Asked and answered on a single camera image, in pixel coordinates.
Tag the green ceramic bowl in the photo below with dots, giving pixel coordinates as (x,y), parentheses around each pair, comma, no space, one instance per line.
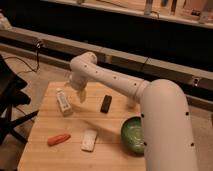
(131,135)

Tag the white bottle with label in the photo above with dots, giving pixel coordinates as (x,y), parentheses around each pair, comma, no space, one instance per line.
(63,102)

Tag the orange carrot toy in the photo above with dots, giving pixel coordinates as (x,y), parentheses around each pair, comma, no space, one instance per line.
(58,139)

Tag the black office chair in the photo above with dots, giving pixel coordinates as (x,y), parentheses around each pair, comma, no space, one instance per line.
(11,95)

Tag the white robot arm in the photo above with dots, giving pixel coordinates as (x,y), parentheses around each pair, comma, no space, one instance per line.
(166,123)

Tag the white rectangular sponge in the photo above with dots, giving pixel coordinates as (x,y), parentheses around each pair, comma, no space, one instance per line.
(89,139)

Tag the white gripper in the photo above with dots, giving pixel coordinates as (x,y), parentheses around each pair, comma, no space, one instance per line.
(79,88)

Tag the black rectangular block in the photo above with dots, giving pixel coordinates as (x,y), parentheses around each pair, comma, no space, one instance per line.
(106,104)

